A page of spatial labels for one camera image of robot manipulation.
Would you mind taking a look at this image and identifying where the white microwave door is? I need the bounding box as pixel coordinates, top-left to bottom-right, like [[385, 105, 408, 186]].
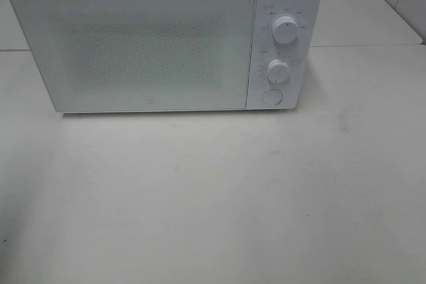
[[11, 0, 255, 113]]

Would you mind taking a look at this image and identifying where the white microwave knob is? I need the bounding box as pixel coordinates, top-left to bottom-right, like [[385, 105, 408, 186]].
[[266, 59, 291, 83], [271, 14, 300, 45]]

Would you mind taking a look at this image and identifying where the round white door button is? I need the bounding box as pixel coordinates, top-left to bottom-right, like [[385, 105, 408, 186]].
[[262, 89, 283, 106]]

